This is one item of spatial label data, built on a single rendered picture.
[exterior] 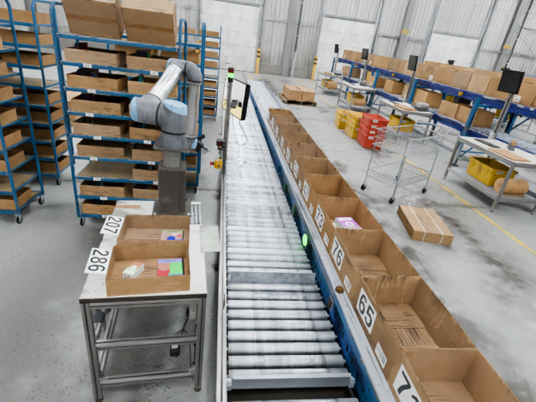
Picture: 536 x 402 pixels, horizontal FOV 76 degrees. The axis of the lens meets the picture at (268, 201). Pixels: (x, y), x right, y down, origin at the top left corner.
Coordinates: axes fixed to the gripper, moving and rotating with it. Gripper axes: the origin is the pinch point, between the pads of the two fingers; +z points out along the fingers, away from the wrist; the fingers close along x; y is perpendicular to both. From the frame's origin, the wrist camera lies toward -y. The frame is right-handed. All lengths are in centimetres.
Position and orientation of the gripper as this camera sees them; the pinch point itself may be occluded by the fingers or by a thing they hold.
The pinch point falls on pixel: (210, 150)
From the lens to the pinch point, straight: 309.1
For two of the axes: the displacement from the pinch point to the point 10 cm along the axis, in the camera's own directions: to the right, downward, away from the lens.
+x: 1.2, 4.3, -8.9
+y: -6.0, 7.5, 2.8
